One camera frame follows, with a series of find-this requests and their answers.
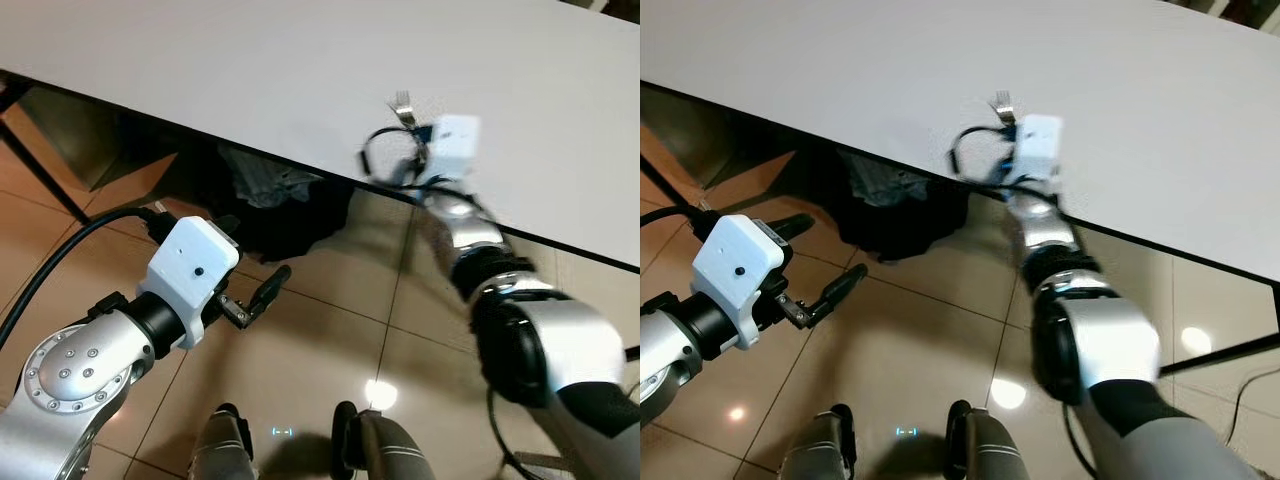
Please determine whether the grey crumpled cloth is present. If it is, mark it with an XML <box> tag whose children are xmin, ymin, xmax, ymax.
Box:
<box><xmin>233</xmin><ymin>158</ymin><xmax>323</xmax><ymax>211</ymax></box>
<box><xmin>850</xmin><ymin>160</ymin><xmax>931</xmax><ymax>209</ymax></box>

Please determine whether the black bag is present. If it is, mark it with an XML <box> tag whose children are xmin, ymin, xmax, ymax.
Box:
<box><xmin>195</xmin><ymin>140</ymin><xmax>353</xmax><ymax>264</ymax></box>
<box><xmin>835</xmin><ymin>150</ymin><xmax>973</xmax><ymax>263</ymax></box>

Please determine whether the grey robot left leg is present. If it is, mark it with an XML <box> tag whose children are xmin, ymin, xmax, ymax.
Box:
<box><xmin>780</xmin><ymin>403</ymin><xmax>857</xmax><ymax>480</ymax></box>
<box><xmin>190</xmin><ymin>403</ymin><xmax>257</xmax><ymax>480</ymax></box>

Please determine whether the grey robot leg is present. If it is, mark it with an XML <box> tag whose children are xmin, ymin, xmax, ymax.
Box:
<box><xmin>190</xmin><ymin>403</ymin><xmax>257</xmax><ymax>480</ymax></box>
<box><xmin>945</xmin><ymin>400</ymin><xmax>1027</xmax><ymax>480</ymax></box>
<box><xmin>780</xmin><ymin>403</ymin><xmax>857</xmax><ymax>480</ymax></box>
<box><xmin>332</xmin><ymin>400</ymin><xmax>441</xmax><ymax>480</ymax></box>

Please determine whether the grey robot right leg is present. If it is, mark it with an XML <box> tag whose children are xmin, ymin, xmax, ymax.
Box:
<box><xmin>332</xmin><ymin>400</ymin><xmax>441</xmax><ymax>480</ymax></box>
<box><xmin>945</xmin><ymin>400</ymin><xmax>1027</xmax><ymax>480</ymax></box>

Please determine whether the dark brown chair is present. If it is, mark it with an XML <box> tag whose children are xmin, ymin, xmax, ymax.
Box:
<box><xmin>558</xmin><ymin>0</ymin><xmax>641</xmax><ymax>23</ymax></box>
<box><xmin>1165</xmin><ymin>0</ymin><xmax>1280</xmax><ymax>31</ymax></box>

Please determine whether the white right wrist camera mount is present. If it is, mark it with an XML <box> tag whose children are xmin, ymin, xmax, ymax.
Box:
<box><xmin>1010</xmin><ymin>113</ymin><xmax>1064</xmax><ymax>183</ymax></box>
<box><xmin>425</xmin><ymin>113</ymin><xmax>481</xmax><ymax>188</ymax></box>

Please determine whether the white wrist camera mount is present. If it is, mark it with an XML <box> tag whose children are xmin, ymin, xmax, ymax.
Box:
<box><xmin>425</xmin><ymin>113</ymin><xmax>481</xmax><ymax>188</ymax></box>
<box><xmin>137</xmin><ymin>215</ymin><xmax>241</xmax><ymax>349</ymax></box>
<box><xmin>690</xmin><ymin>213</ymin><xmax>791</xmax><ymax>351</ymax></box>
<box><xmin>1010</xmin><ymin>113</ymin><xmax>1064</xmax><ymax>183</ymax></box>

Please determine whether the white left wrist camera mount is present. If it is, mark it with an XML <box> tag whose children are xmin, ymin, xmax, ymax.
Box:
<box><xmin>690</xmin><ymin>213</ymin><xmax>791</xmax><ymax>351</ymax></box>
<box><xmin>137</xmin><ymin>215</ymin><xmax>241</xmax><ymax>349</ymax></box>

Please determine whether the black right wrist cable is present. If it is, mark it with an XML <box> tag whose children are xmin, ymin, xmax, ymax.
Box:
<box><xmin>358</xmin><ymin>125</ymin><xmax>441</xmax><ymax>193</ymax></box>
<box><xmin>948</xmin><ymin>125</ymin><xmax>1023</xmax><ymax>189</ymax></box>

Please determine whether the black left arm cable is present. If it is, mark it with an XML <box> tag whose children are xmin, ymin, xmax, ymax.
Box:
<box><xmin>0</xmin><ymin>203</ymin><xmax>169</xmax><ymax>346</ymax></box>
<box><xmin>640</xmin><ymin>198</ymin><xmax>706</xmax><ymax>227</ymax></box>

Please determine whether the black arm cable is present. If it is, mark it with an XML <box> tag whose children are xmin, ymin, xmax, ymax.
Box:
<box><xmin>1060</xmin><ymin>400</ymin><xmax>1101</xmax><ymax>480</ymax></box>
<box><xmin>0</xmin><ymin>203</ymin><xmax>169</xmax><ymax>346</ymax></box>
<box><xmin>640</xmin><ymin>198</ymin><xmax>706</xmax><ymax>227</ymax></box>
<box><xmin>486</xmin><ymin>388</ymin><xmax>549</xmax><ymax>480</ymax></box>

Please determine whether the white table with black frame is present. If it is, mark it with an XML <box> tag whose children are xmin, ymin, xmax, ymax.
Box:
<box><xmin>0</xmin><ymin>0</ymin><xmax>641</xmax><ymax>276</ymax></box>
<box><xmin>640</xmin><ymin>0</ymin><xmax>1280</xmax><ymax>379</ymax></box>

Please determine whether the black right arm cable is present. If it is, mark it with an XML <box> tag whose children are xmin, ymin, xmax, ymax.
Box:
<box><xmin>486</xmin><ymin>388</ymin><xmax>549</xmax><ymax>480</ymax></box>
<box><xmin>1060</xmin><ymin>400</ymin><xmax>1101</xmax><ymax>480</ymax></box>

